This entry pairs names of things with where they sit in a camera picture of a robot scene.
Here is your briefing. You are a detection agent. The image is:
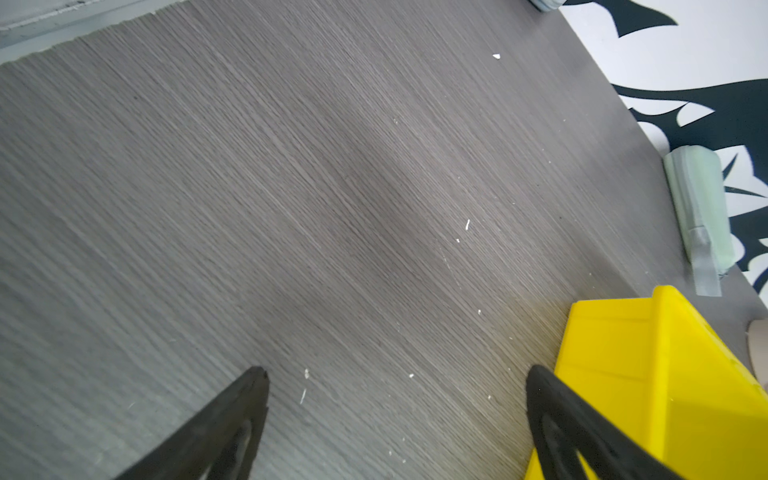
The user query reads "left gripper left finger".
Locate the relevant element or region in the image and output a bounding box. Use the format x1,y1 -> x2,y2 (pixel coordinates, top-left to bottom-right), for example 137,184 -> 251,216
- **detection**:
118,367 -> 270,479

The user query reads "yellow plastic bin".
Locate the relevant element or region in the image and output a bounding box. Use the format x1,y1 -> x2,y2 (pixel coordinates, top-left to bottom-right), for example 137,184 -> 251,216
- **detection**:
554,286 -> 767,479

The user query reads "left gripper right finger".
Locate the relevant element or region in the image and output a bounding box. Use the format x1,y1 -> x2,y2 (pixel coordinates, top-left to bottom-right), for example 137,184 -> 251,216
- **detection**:
526,365 -> 679,479

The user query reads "green glasses case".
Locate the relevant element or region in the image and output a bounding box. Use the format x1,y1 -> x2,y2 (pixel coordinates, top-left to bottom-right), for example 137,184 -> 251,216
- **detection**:
663,145 -> 736,297

